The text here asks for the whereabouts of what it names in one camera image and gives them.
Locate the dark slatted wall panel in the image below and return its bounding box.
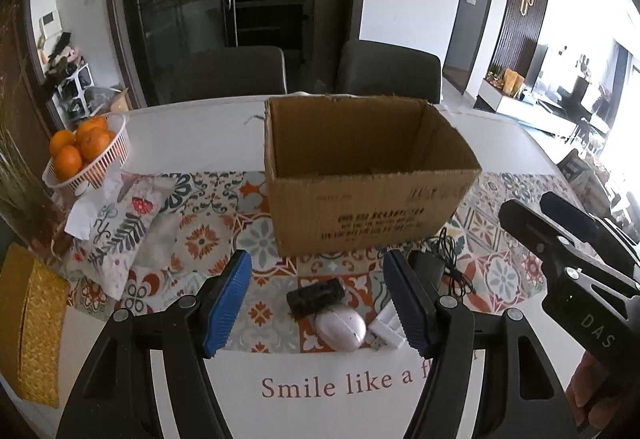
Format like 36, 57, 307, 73
487, 0, 553, 80

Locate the yellow woven mat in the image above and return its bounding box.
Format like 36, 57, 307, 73
0, 243, 71, 409

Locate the white battery charger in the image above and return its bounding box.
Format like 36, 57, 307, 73
367, 301, 408, 350

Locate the dark hallway door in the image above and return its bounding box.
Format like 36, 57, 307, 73
442, 0, 501, 95

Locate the person's right hand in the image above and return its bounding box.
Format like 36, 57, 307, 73
565, 349, 608, 426

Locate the silver oval mouse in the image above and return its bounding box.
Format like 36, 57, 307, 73
313, 308, 367, 352

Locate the patterned table runner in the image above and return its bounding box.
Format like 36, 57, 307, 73
65, 169, 588, 355

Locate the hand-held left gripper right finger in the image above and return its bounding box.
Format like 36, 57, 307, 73
539, 192, 640, 270

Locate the white low cabinet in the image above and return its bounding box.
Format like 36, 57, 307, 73
475, 79, 566, 125

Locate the white cluttered shelf rack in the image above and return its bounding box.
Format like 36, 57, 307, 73
42, 32, 96, 117

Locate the flat screen television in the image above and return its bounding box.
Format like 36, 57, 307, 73
525, 44, 548, 85

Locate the wooden chair with cushion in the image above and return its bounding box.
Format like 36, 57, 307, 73
555, 149, 631, 220

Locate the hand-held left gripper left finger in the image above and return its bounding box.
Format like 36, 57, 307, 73
498, 199, 640, 301

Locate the grey dining chair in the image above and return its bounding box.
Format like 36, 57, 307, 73
175, 46, 287, 102
334, 39, 443, 102

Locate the glass vase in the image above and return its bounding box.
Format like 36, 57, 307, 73
0, 189, 68, 265

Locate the brown cardboard box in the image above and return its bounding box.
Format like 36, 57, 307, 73
263, 94, 483, 259

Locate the white tissue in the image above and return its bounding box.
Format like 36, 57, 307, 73
64, 174, 126, 237

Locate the black power adapter with cable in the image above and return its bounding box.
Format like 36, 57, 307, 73
407, 226, 476, 300

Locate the floral fabric tissue pouch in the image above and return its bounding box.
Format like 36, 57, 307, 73
65, 172, 181, 300

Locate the black rectangular gadget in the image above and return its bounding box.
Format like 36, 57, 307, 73
286, 278, 346, 319

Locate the dark glass sliding door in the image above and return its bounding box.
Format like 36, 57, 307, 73
107, 0, 371, 107

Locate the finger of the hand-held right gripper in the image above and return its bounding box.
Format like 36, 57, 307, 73
382, 249, 568, 439
55, 249, 253, 439

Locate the brown wooden door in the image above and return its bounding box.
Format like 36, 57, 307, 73
0, 0, 51, 135

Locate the white and orange plastic basket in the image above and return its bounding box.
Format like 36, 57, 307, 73
41, 113, 132, 192

